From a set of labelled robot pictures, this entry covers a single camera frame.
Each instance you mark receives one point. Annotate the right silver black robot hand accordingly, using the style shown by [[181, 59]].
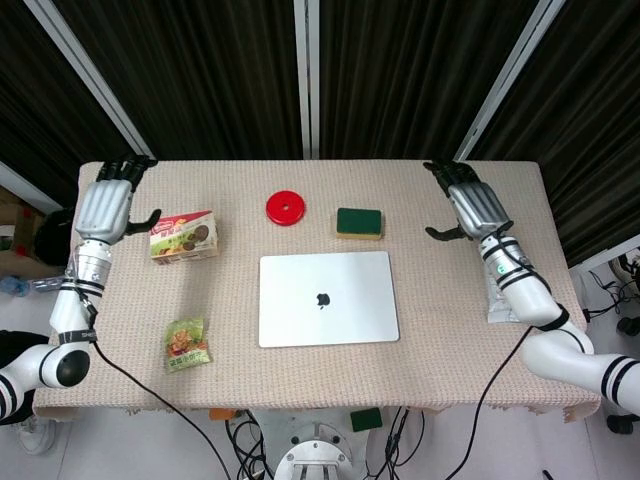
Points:
[[475, 207]]

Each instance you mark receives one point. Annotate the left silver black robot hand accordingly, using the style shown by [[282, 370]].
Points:
[[102, 210]]

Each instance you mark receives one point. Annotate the silver laptop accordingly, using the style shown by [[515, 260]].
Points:
[[327, 300]]

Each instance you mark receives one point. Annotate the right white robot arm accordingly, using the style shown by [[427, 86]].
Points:
[[530, 295]]

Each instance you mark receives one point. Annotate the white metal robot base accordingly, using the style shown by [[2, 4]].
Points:
[[320, 450]]

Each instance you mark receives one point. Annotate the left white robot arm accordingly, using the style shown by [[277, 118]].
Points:
[[75, 305]]

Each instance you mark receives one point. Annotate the black bag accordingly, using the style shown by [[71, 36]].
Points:
[[52, 240]]

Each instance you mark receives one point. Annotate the cardboard box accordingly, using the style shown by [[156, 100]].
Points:
[[20, 225]]

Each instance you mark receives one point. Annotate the cookie box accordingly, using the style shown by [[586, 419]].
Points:
[[184, 236]]

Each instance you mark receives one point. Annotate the silver snack packet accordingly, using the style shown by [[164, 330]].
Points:
[[496, 306]]

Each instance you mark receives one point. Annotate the clear plastic bottle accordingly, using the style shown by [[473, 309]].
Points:
[[20, 286]]

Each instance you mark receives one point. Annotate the green yellow sponge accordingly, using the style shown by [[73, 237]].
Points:
[[359, 221]]

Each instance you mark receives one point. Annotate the black pleated curtain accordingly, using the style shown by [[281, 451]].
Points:
[[200, 75], [45, 100], [410, 75], [590, 125]]

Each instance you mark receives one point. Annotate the green snack bag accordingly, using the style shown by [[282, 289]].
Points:
[[186, 345]]

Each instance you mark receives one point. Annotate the red round disc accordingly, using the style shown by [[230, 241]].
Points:
[[286, 207]]

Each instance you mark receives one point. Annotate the small orange object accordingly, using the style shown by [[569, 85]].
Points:
[[221, 413]]

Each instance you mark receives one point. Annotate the white shoe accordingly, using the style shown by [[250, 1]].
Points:
[[37, 437]]

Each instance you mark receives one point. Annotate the beige woven tablecloth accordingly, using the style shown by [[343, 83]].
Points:
[[310, 380]]

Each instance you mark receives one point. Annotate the dark green block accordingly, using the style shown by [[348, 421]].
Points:
[[366, 420]]

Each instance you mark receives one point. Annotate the white partition frame post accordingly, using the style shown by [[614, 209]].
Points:
[[92, 80], [507, 80], [307, 80]]

